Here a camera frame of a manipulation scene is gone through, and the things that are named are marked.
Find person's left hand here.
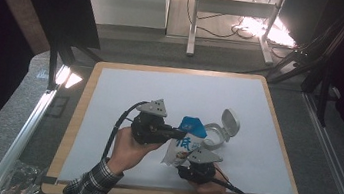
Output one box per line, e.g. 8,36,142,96
105,123,167,181

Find white cabinet panel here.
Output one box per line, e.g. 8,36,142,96
78,0,172,35

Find white table mat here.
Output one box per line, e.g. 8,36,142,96
56,54,309,194

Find clear cup with white lid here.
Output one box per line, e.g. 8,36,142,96
200,105,243,155

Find black board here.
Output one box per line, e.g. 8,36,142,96
32,0,108,51

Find black metal stand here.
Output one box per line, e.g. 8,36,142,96
43,37,105,96

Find blue and white milk carton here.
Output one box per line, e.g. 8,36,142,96
160,112,211,172

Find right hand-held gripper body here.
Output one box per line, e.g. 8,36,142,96
182,144,225,188

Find black tripod stand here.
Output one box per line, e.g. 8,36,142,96
261,0,344,131

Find black floor cables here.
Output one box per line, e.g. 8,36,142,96
181,0,305,49

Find clear plastic bag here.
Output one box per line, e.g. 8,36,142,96
0,158,48,194

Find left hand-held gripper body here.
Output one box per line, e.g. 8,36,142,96
128,95,174,150

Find white metal desk frame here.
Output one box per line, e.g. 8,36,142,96
185,0,283,68

